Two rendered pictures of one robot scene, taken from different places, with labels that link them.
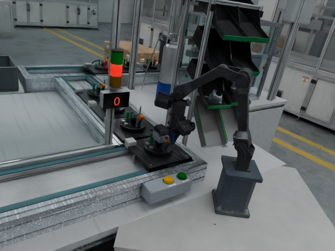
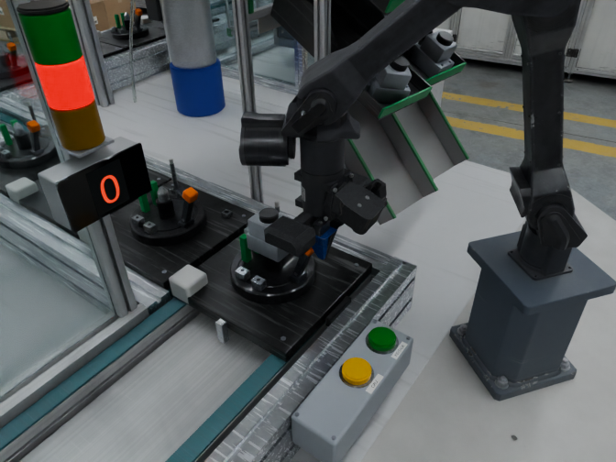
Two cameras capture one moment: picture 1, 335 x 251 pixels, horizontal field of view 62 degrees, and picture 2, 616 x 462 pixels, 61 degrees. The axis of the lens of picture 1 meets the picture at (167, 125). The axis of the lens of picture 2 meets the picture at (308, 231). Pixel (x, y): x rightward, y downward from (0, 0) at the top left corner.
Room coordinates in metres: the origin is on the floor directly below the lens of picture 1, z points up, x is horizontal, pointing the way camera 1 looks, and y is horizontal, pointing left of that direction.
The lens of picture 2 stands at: (0.53, 0.13, 1.54)
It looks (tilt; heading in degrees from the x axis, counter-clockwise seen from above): 37 degrees down; 345
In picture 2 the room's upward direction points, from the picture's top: 1 degrees counter-clockwise
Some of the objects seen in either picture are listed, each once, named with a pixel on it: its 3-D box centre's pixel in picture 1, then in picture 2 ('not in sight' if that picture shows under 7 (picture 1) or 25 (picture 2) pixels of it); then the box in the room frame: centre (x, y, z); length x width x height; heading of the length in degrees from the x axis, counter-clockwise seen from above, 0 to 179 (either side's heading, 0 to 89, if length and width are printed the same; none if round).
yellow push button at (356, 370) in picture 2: (168, 180); (357, 372); (0.95, -0.04, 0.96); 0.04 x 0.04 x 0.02
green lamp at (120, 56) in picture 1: (116, 57); (51, 34); (1.14, 0.25, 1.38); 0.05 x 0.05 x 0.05
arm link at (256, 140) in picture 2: (170, 97); (288, 124); (1.10, 0.01, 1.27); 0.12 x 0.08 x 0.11; 70
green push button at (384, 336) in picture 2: (181, 176); (381, 340); (0.99, -0.10, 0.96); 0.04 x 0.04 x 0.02
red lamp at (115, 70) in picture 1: (116, 69); (65, 81); (1.14, 0.25, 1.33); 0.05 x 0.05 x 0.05
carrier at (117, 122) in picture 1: (133, 119); (164, 204); (1.37, 0.19, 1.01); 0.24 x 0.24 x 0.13; 39
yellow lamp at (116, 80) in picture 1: (115, 80); (78, 122); (1.14, 0.25, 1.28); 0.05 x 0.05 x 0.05
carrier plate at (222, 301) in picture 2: (157, 151); (273, 279); (1.17, 0.03, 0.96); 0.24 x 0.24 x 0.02; 39
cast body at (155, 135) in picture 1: (159, 132); (265, 228); (1.18, 0.03, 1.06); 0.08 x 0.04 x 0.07; 39
